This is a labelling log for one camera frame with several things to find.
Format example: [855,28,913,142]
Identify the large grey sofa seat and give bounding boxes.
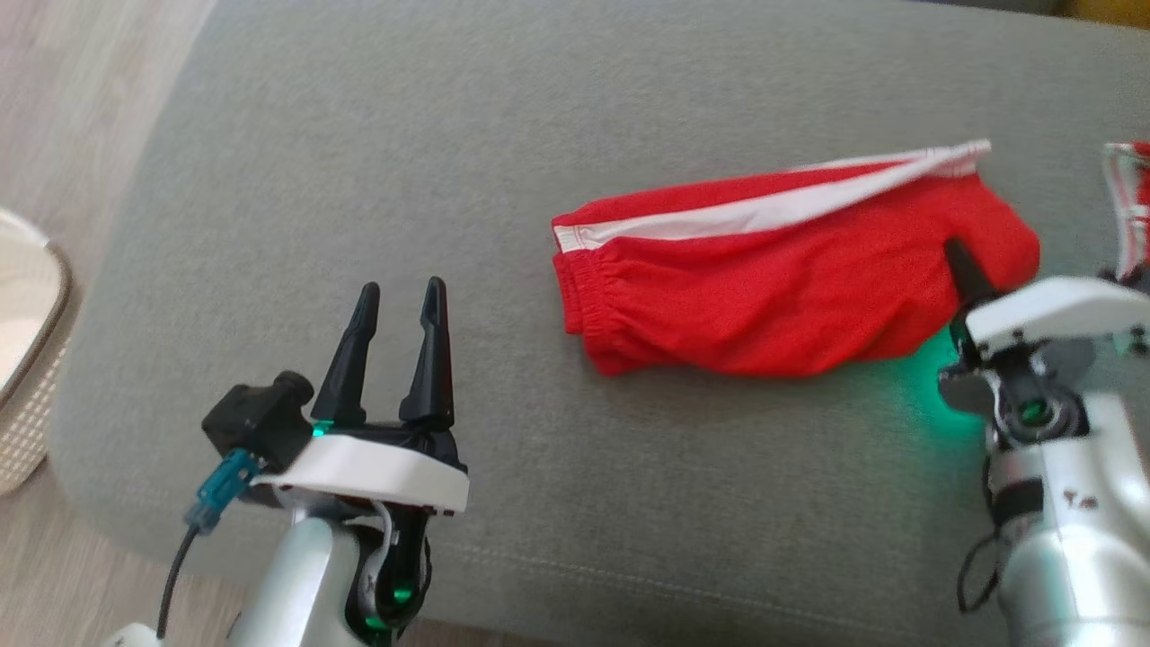
[49,0,1150,647]

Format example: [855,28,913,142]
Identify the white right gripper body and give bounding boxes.
[939,276,1150,441]

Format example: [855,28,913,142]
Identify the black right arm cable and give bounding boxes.
[957,530,1004,616]

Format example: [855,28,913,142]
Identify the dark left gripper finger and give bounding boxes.
[398,276,455,425]
[312,281,381,425]

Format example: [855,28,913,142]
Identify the red basketball jersey shirt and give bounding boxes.
[1103,141,1150,279]

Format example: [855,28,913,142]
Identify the black cable with blue plug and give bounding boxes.
[157,449,263,641]

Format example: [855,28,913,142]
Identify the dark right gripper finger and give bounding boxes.
[943,238,998,306]

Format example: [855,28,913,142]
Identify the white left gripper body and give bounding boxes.
[252,427,471,630]

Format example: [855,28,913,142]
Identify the red shorts with white stripe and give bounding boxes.
[551,139,1041,378]

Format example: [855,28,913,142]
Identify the white woven laundry basket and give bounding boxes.
[0,208,75,497]

